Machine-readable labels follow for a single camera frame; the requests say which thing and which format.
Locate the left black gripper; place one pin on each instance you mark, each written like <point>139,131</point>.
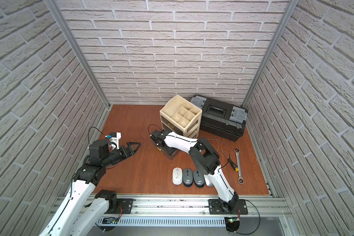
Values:
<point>124,152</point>

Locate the clear bottom drawer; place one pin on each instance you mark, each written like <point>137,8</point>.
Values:
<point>169,152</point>

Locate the beige drawer organizer cabinet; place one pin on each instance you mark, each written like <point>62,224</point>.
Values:
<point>182,117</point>

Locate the white computer mouse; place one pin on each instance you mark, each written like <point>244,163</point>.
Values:
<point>177,176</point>

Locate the dark grey computer mouse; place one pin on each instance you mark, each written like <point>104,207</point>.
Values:
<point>198,178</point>
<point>188,178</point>

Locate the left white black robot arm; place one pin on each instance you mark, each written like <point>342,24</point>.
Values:
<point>102,154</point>

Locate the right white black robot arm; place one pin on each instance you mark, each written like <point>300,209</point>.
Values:
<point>205,158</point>

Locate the black plastic toolbox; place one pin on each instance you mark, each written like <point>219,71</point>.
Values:
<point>220,118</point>

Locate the black yellow screwdriver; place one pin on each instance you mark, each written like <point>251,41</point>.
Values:
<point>230,161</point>

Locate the silver combination wrench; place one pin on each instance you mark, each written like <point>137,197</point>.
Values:
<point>237,153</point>

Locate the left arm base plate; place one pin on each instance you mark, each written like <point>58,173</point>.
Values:
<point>121,205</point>

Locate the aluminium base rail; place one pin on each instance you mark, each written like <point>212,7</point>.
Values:
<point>165,205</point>

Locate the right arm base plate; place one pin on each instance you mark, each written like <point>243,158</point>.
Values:
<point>217,206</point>

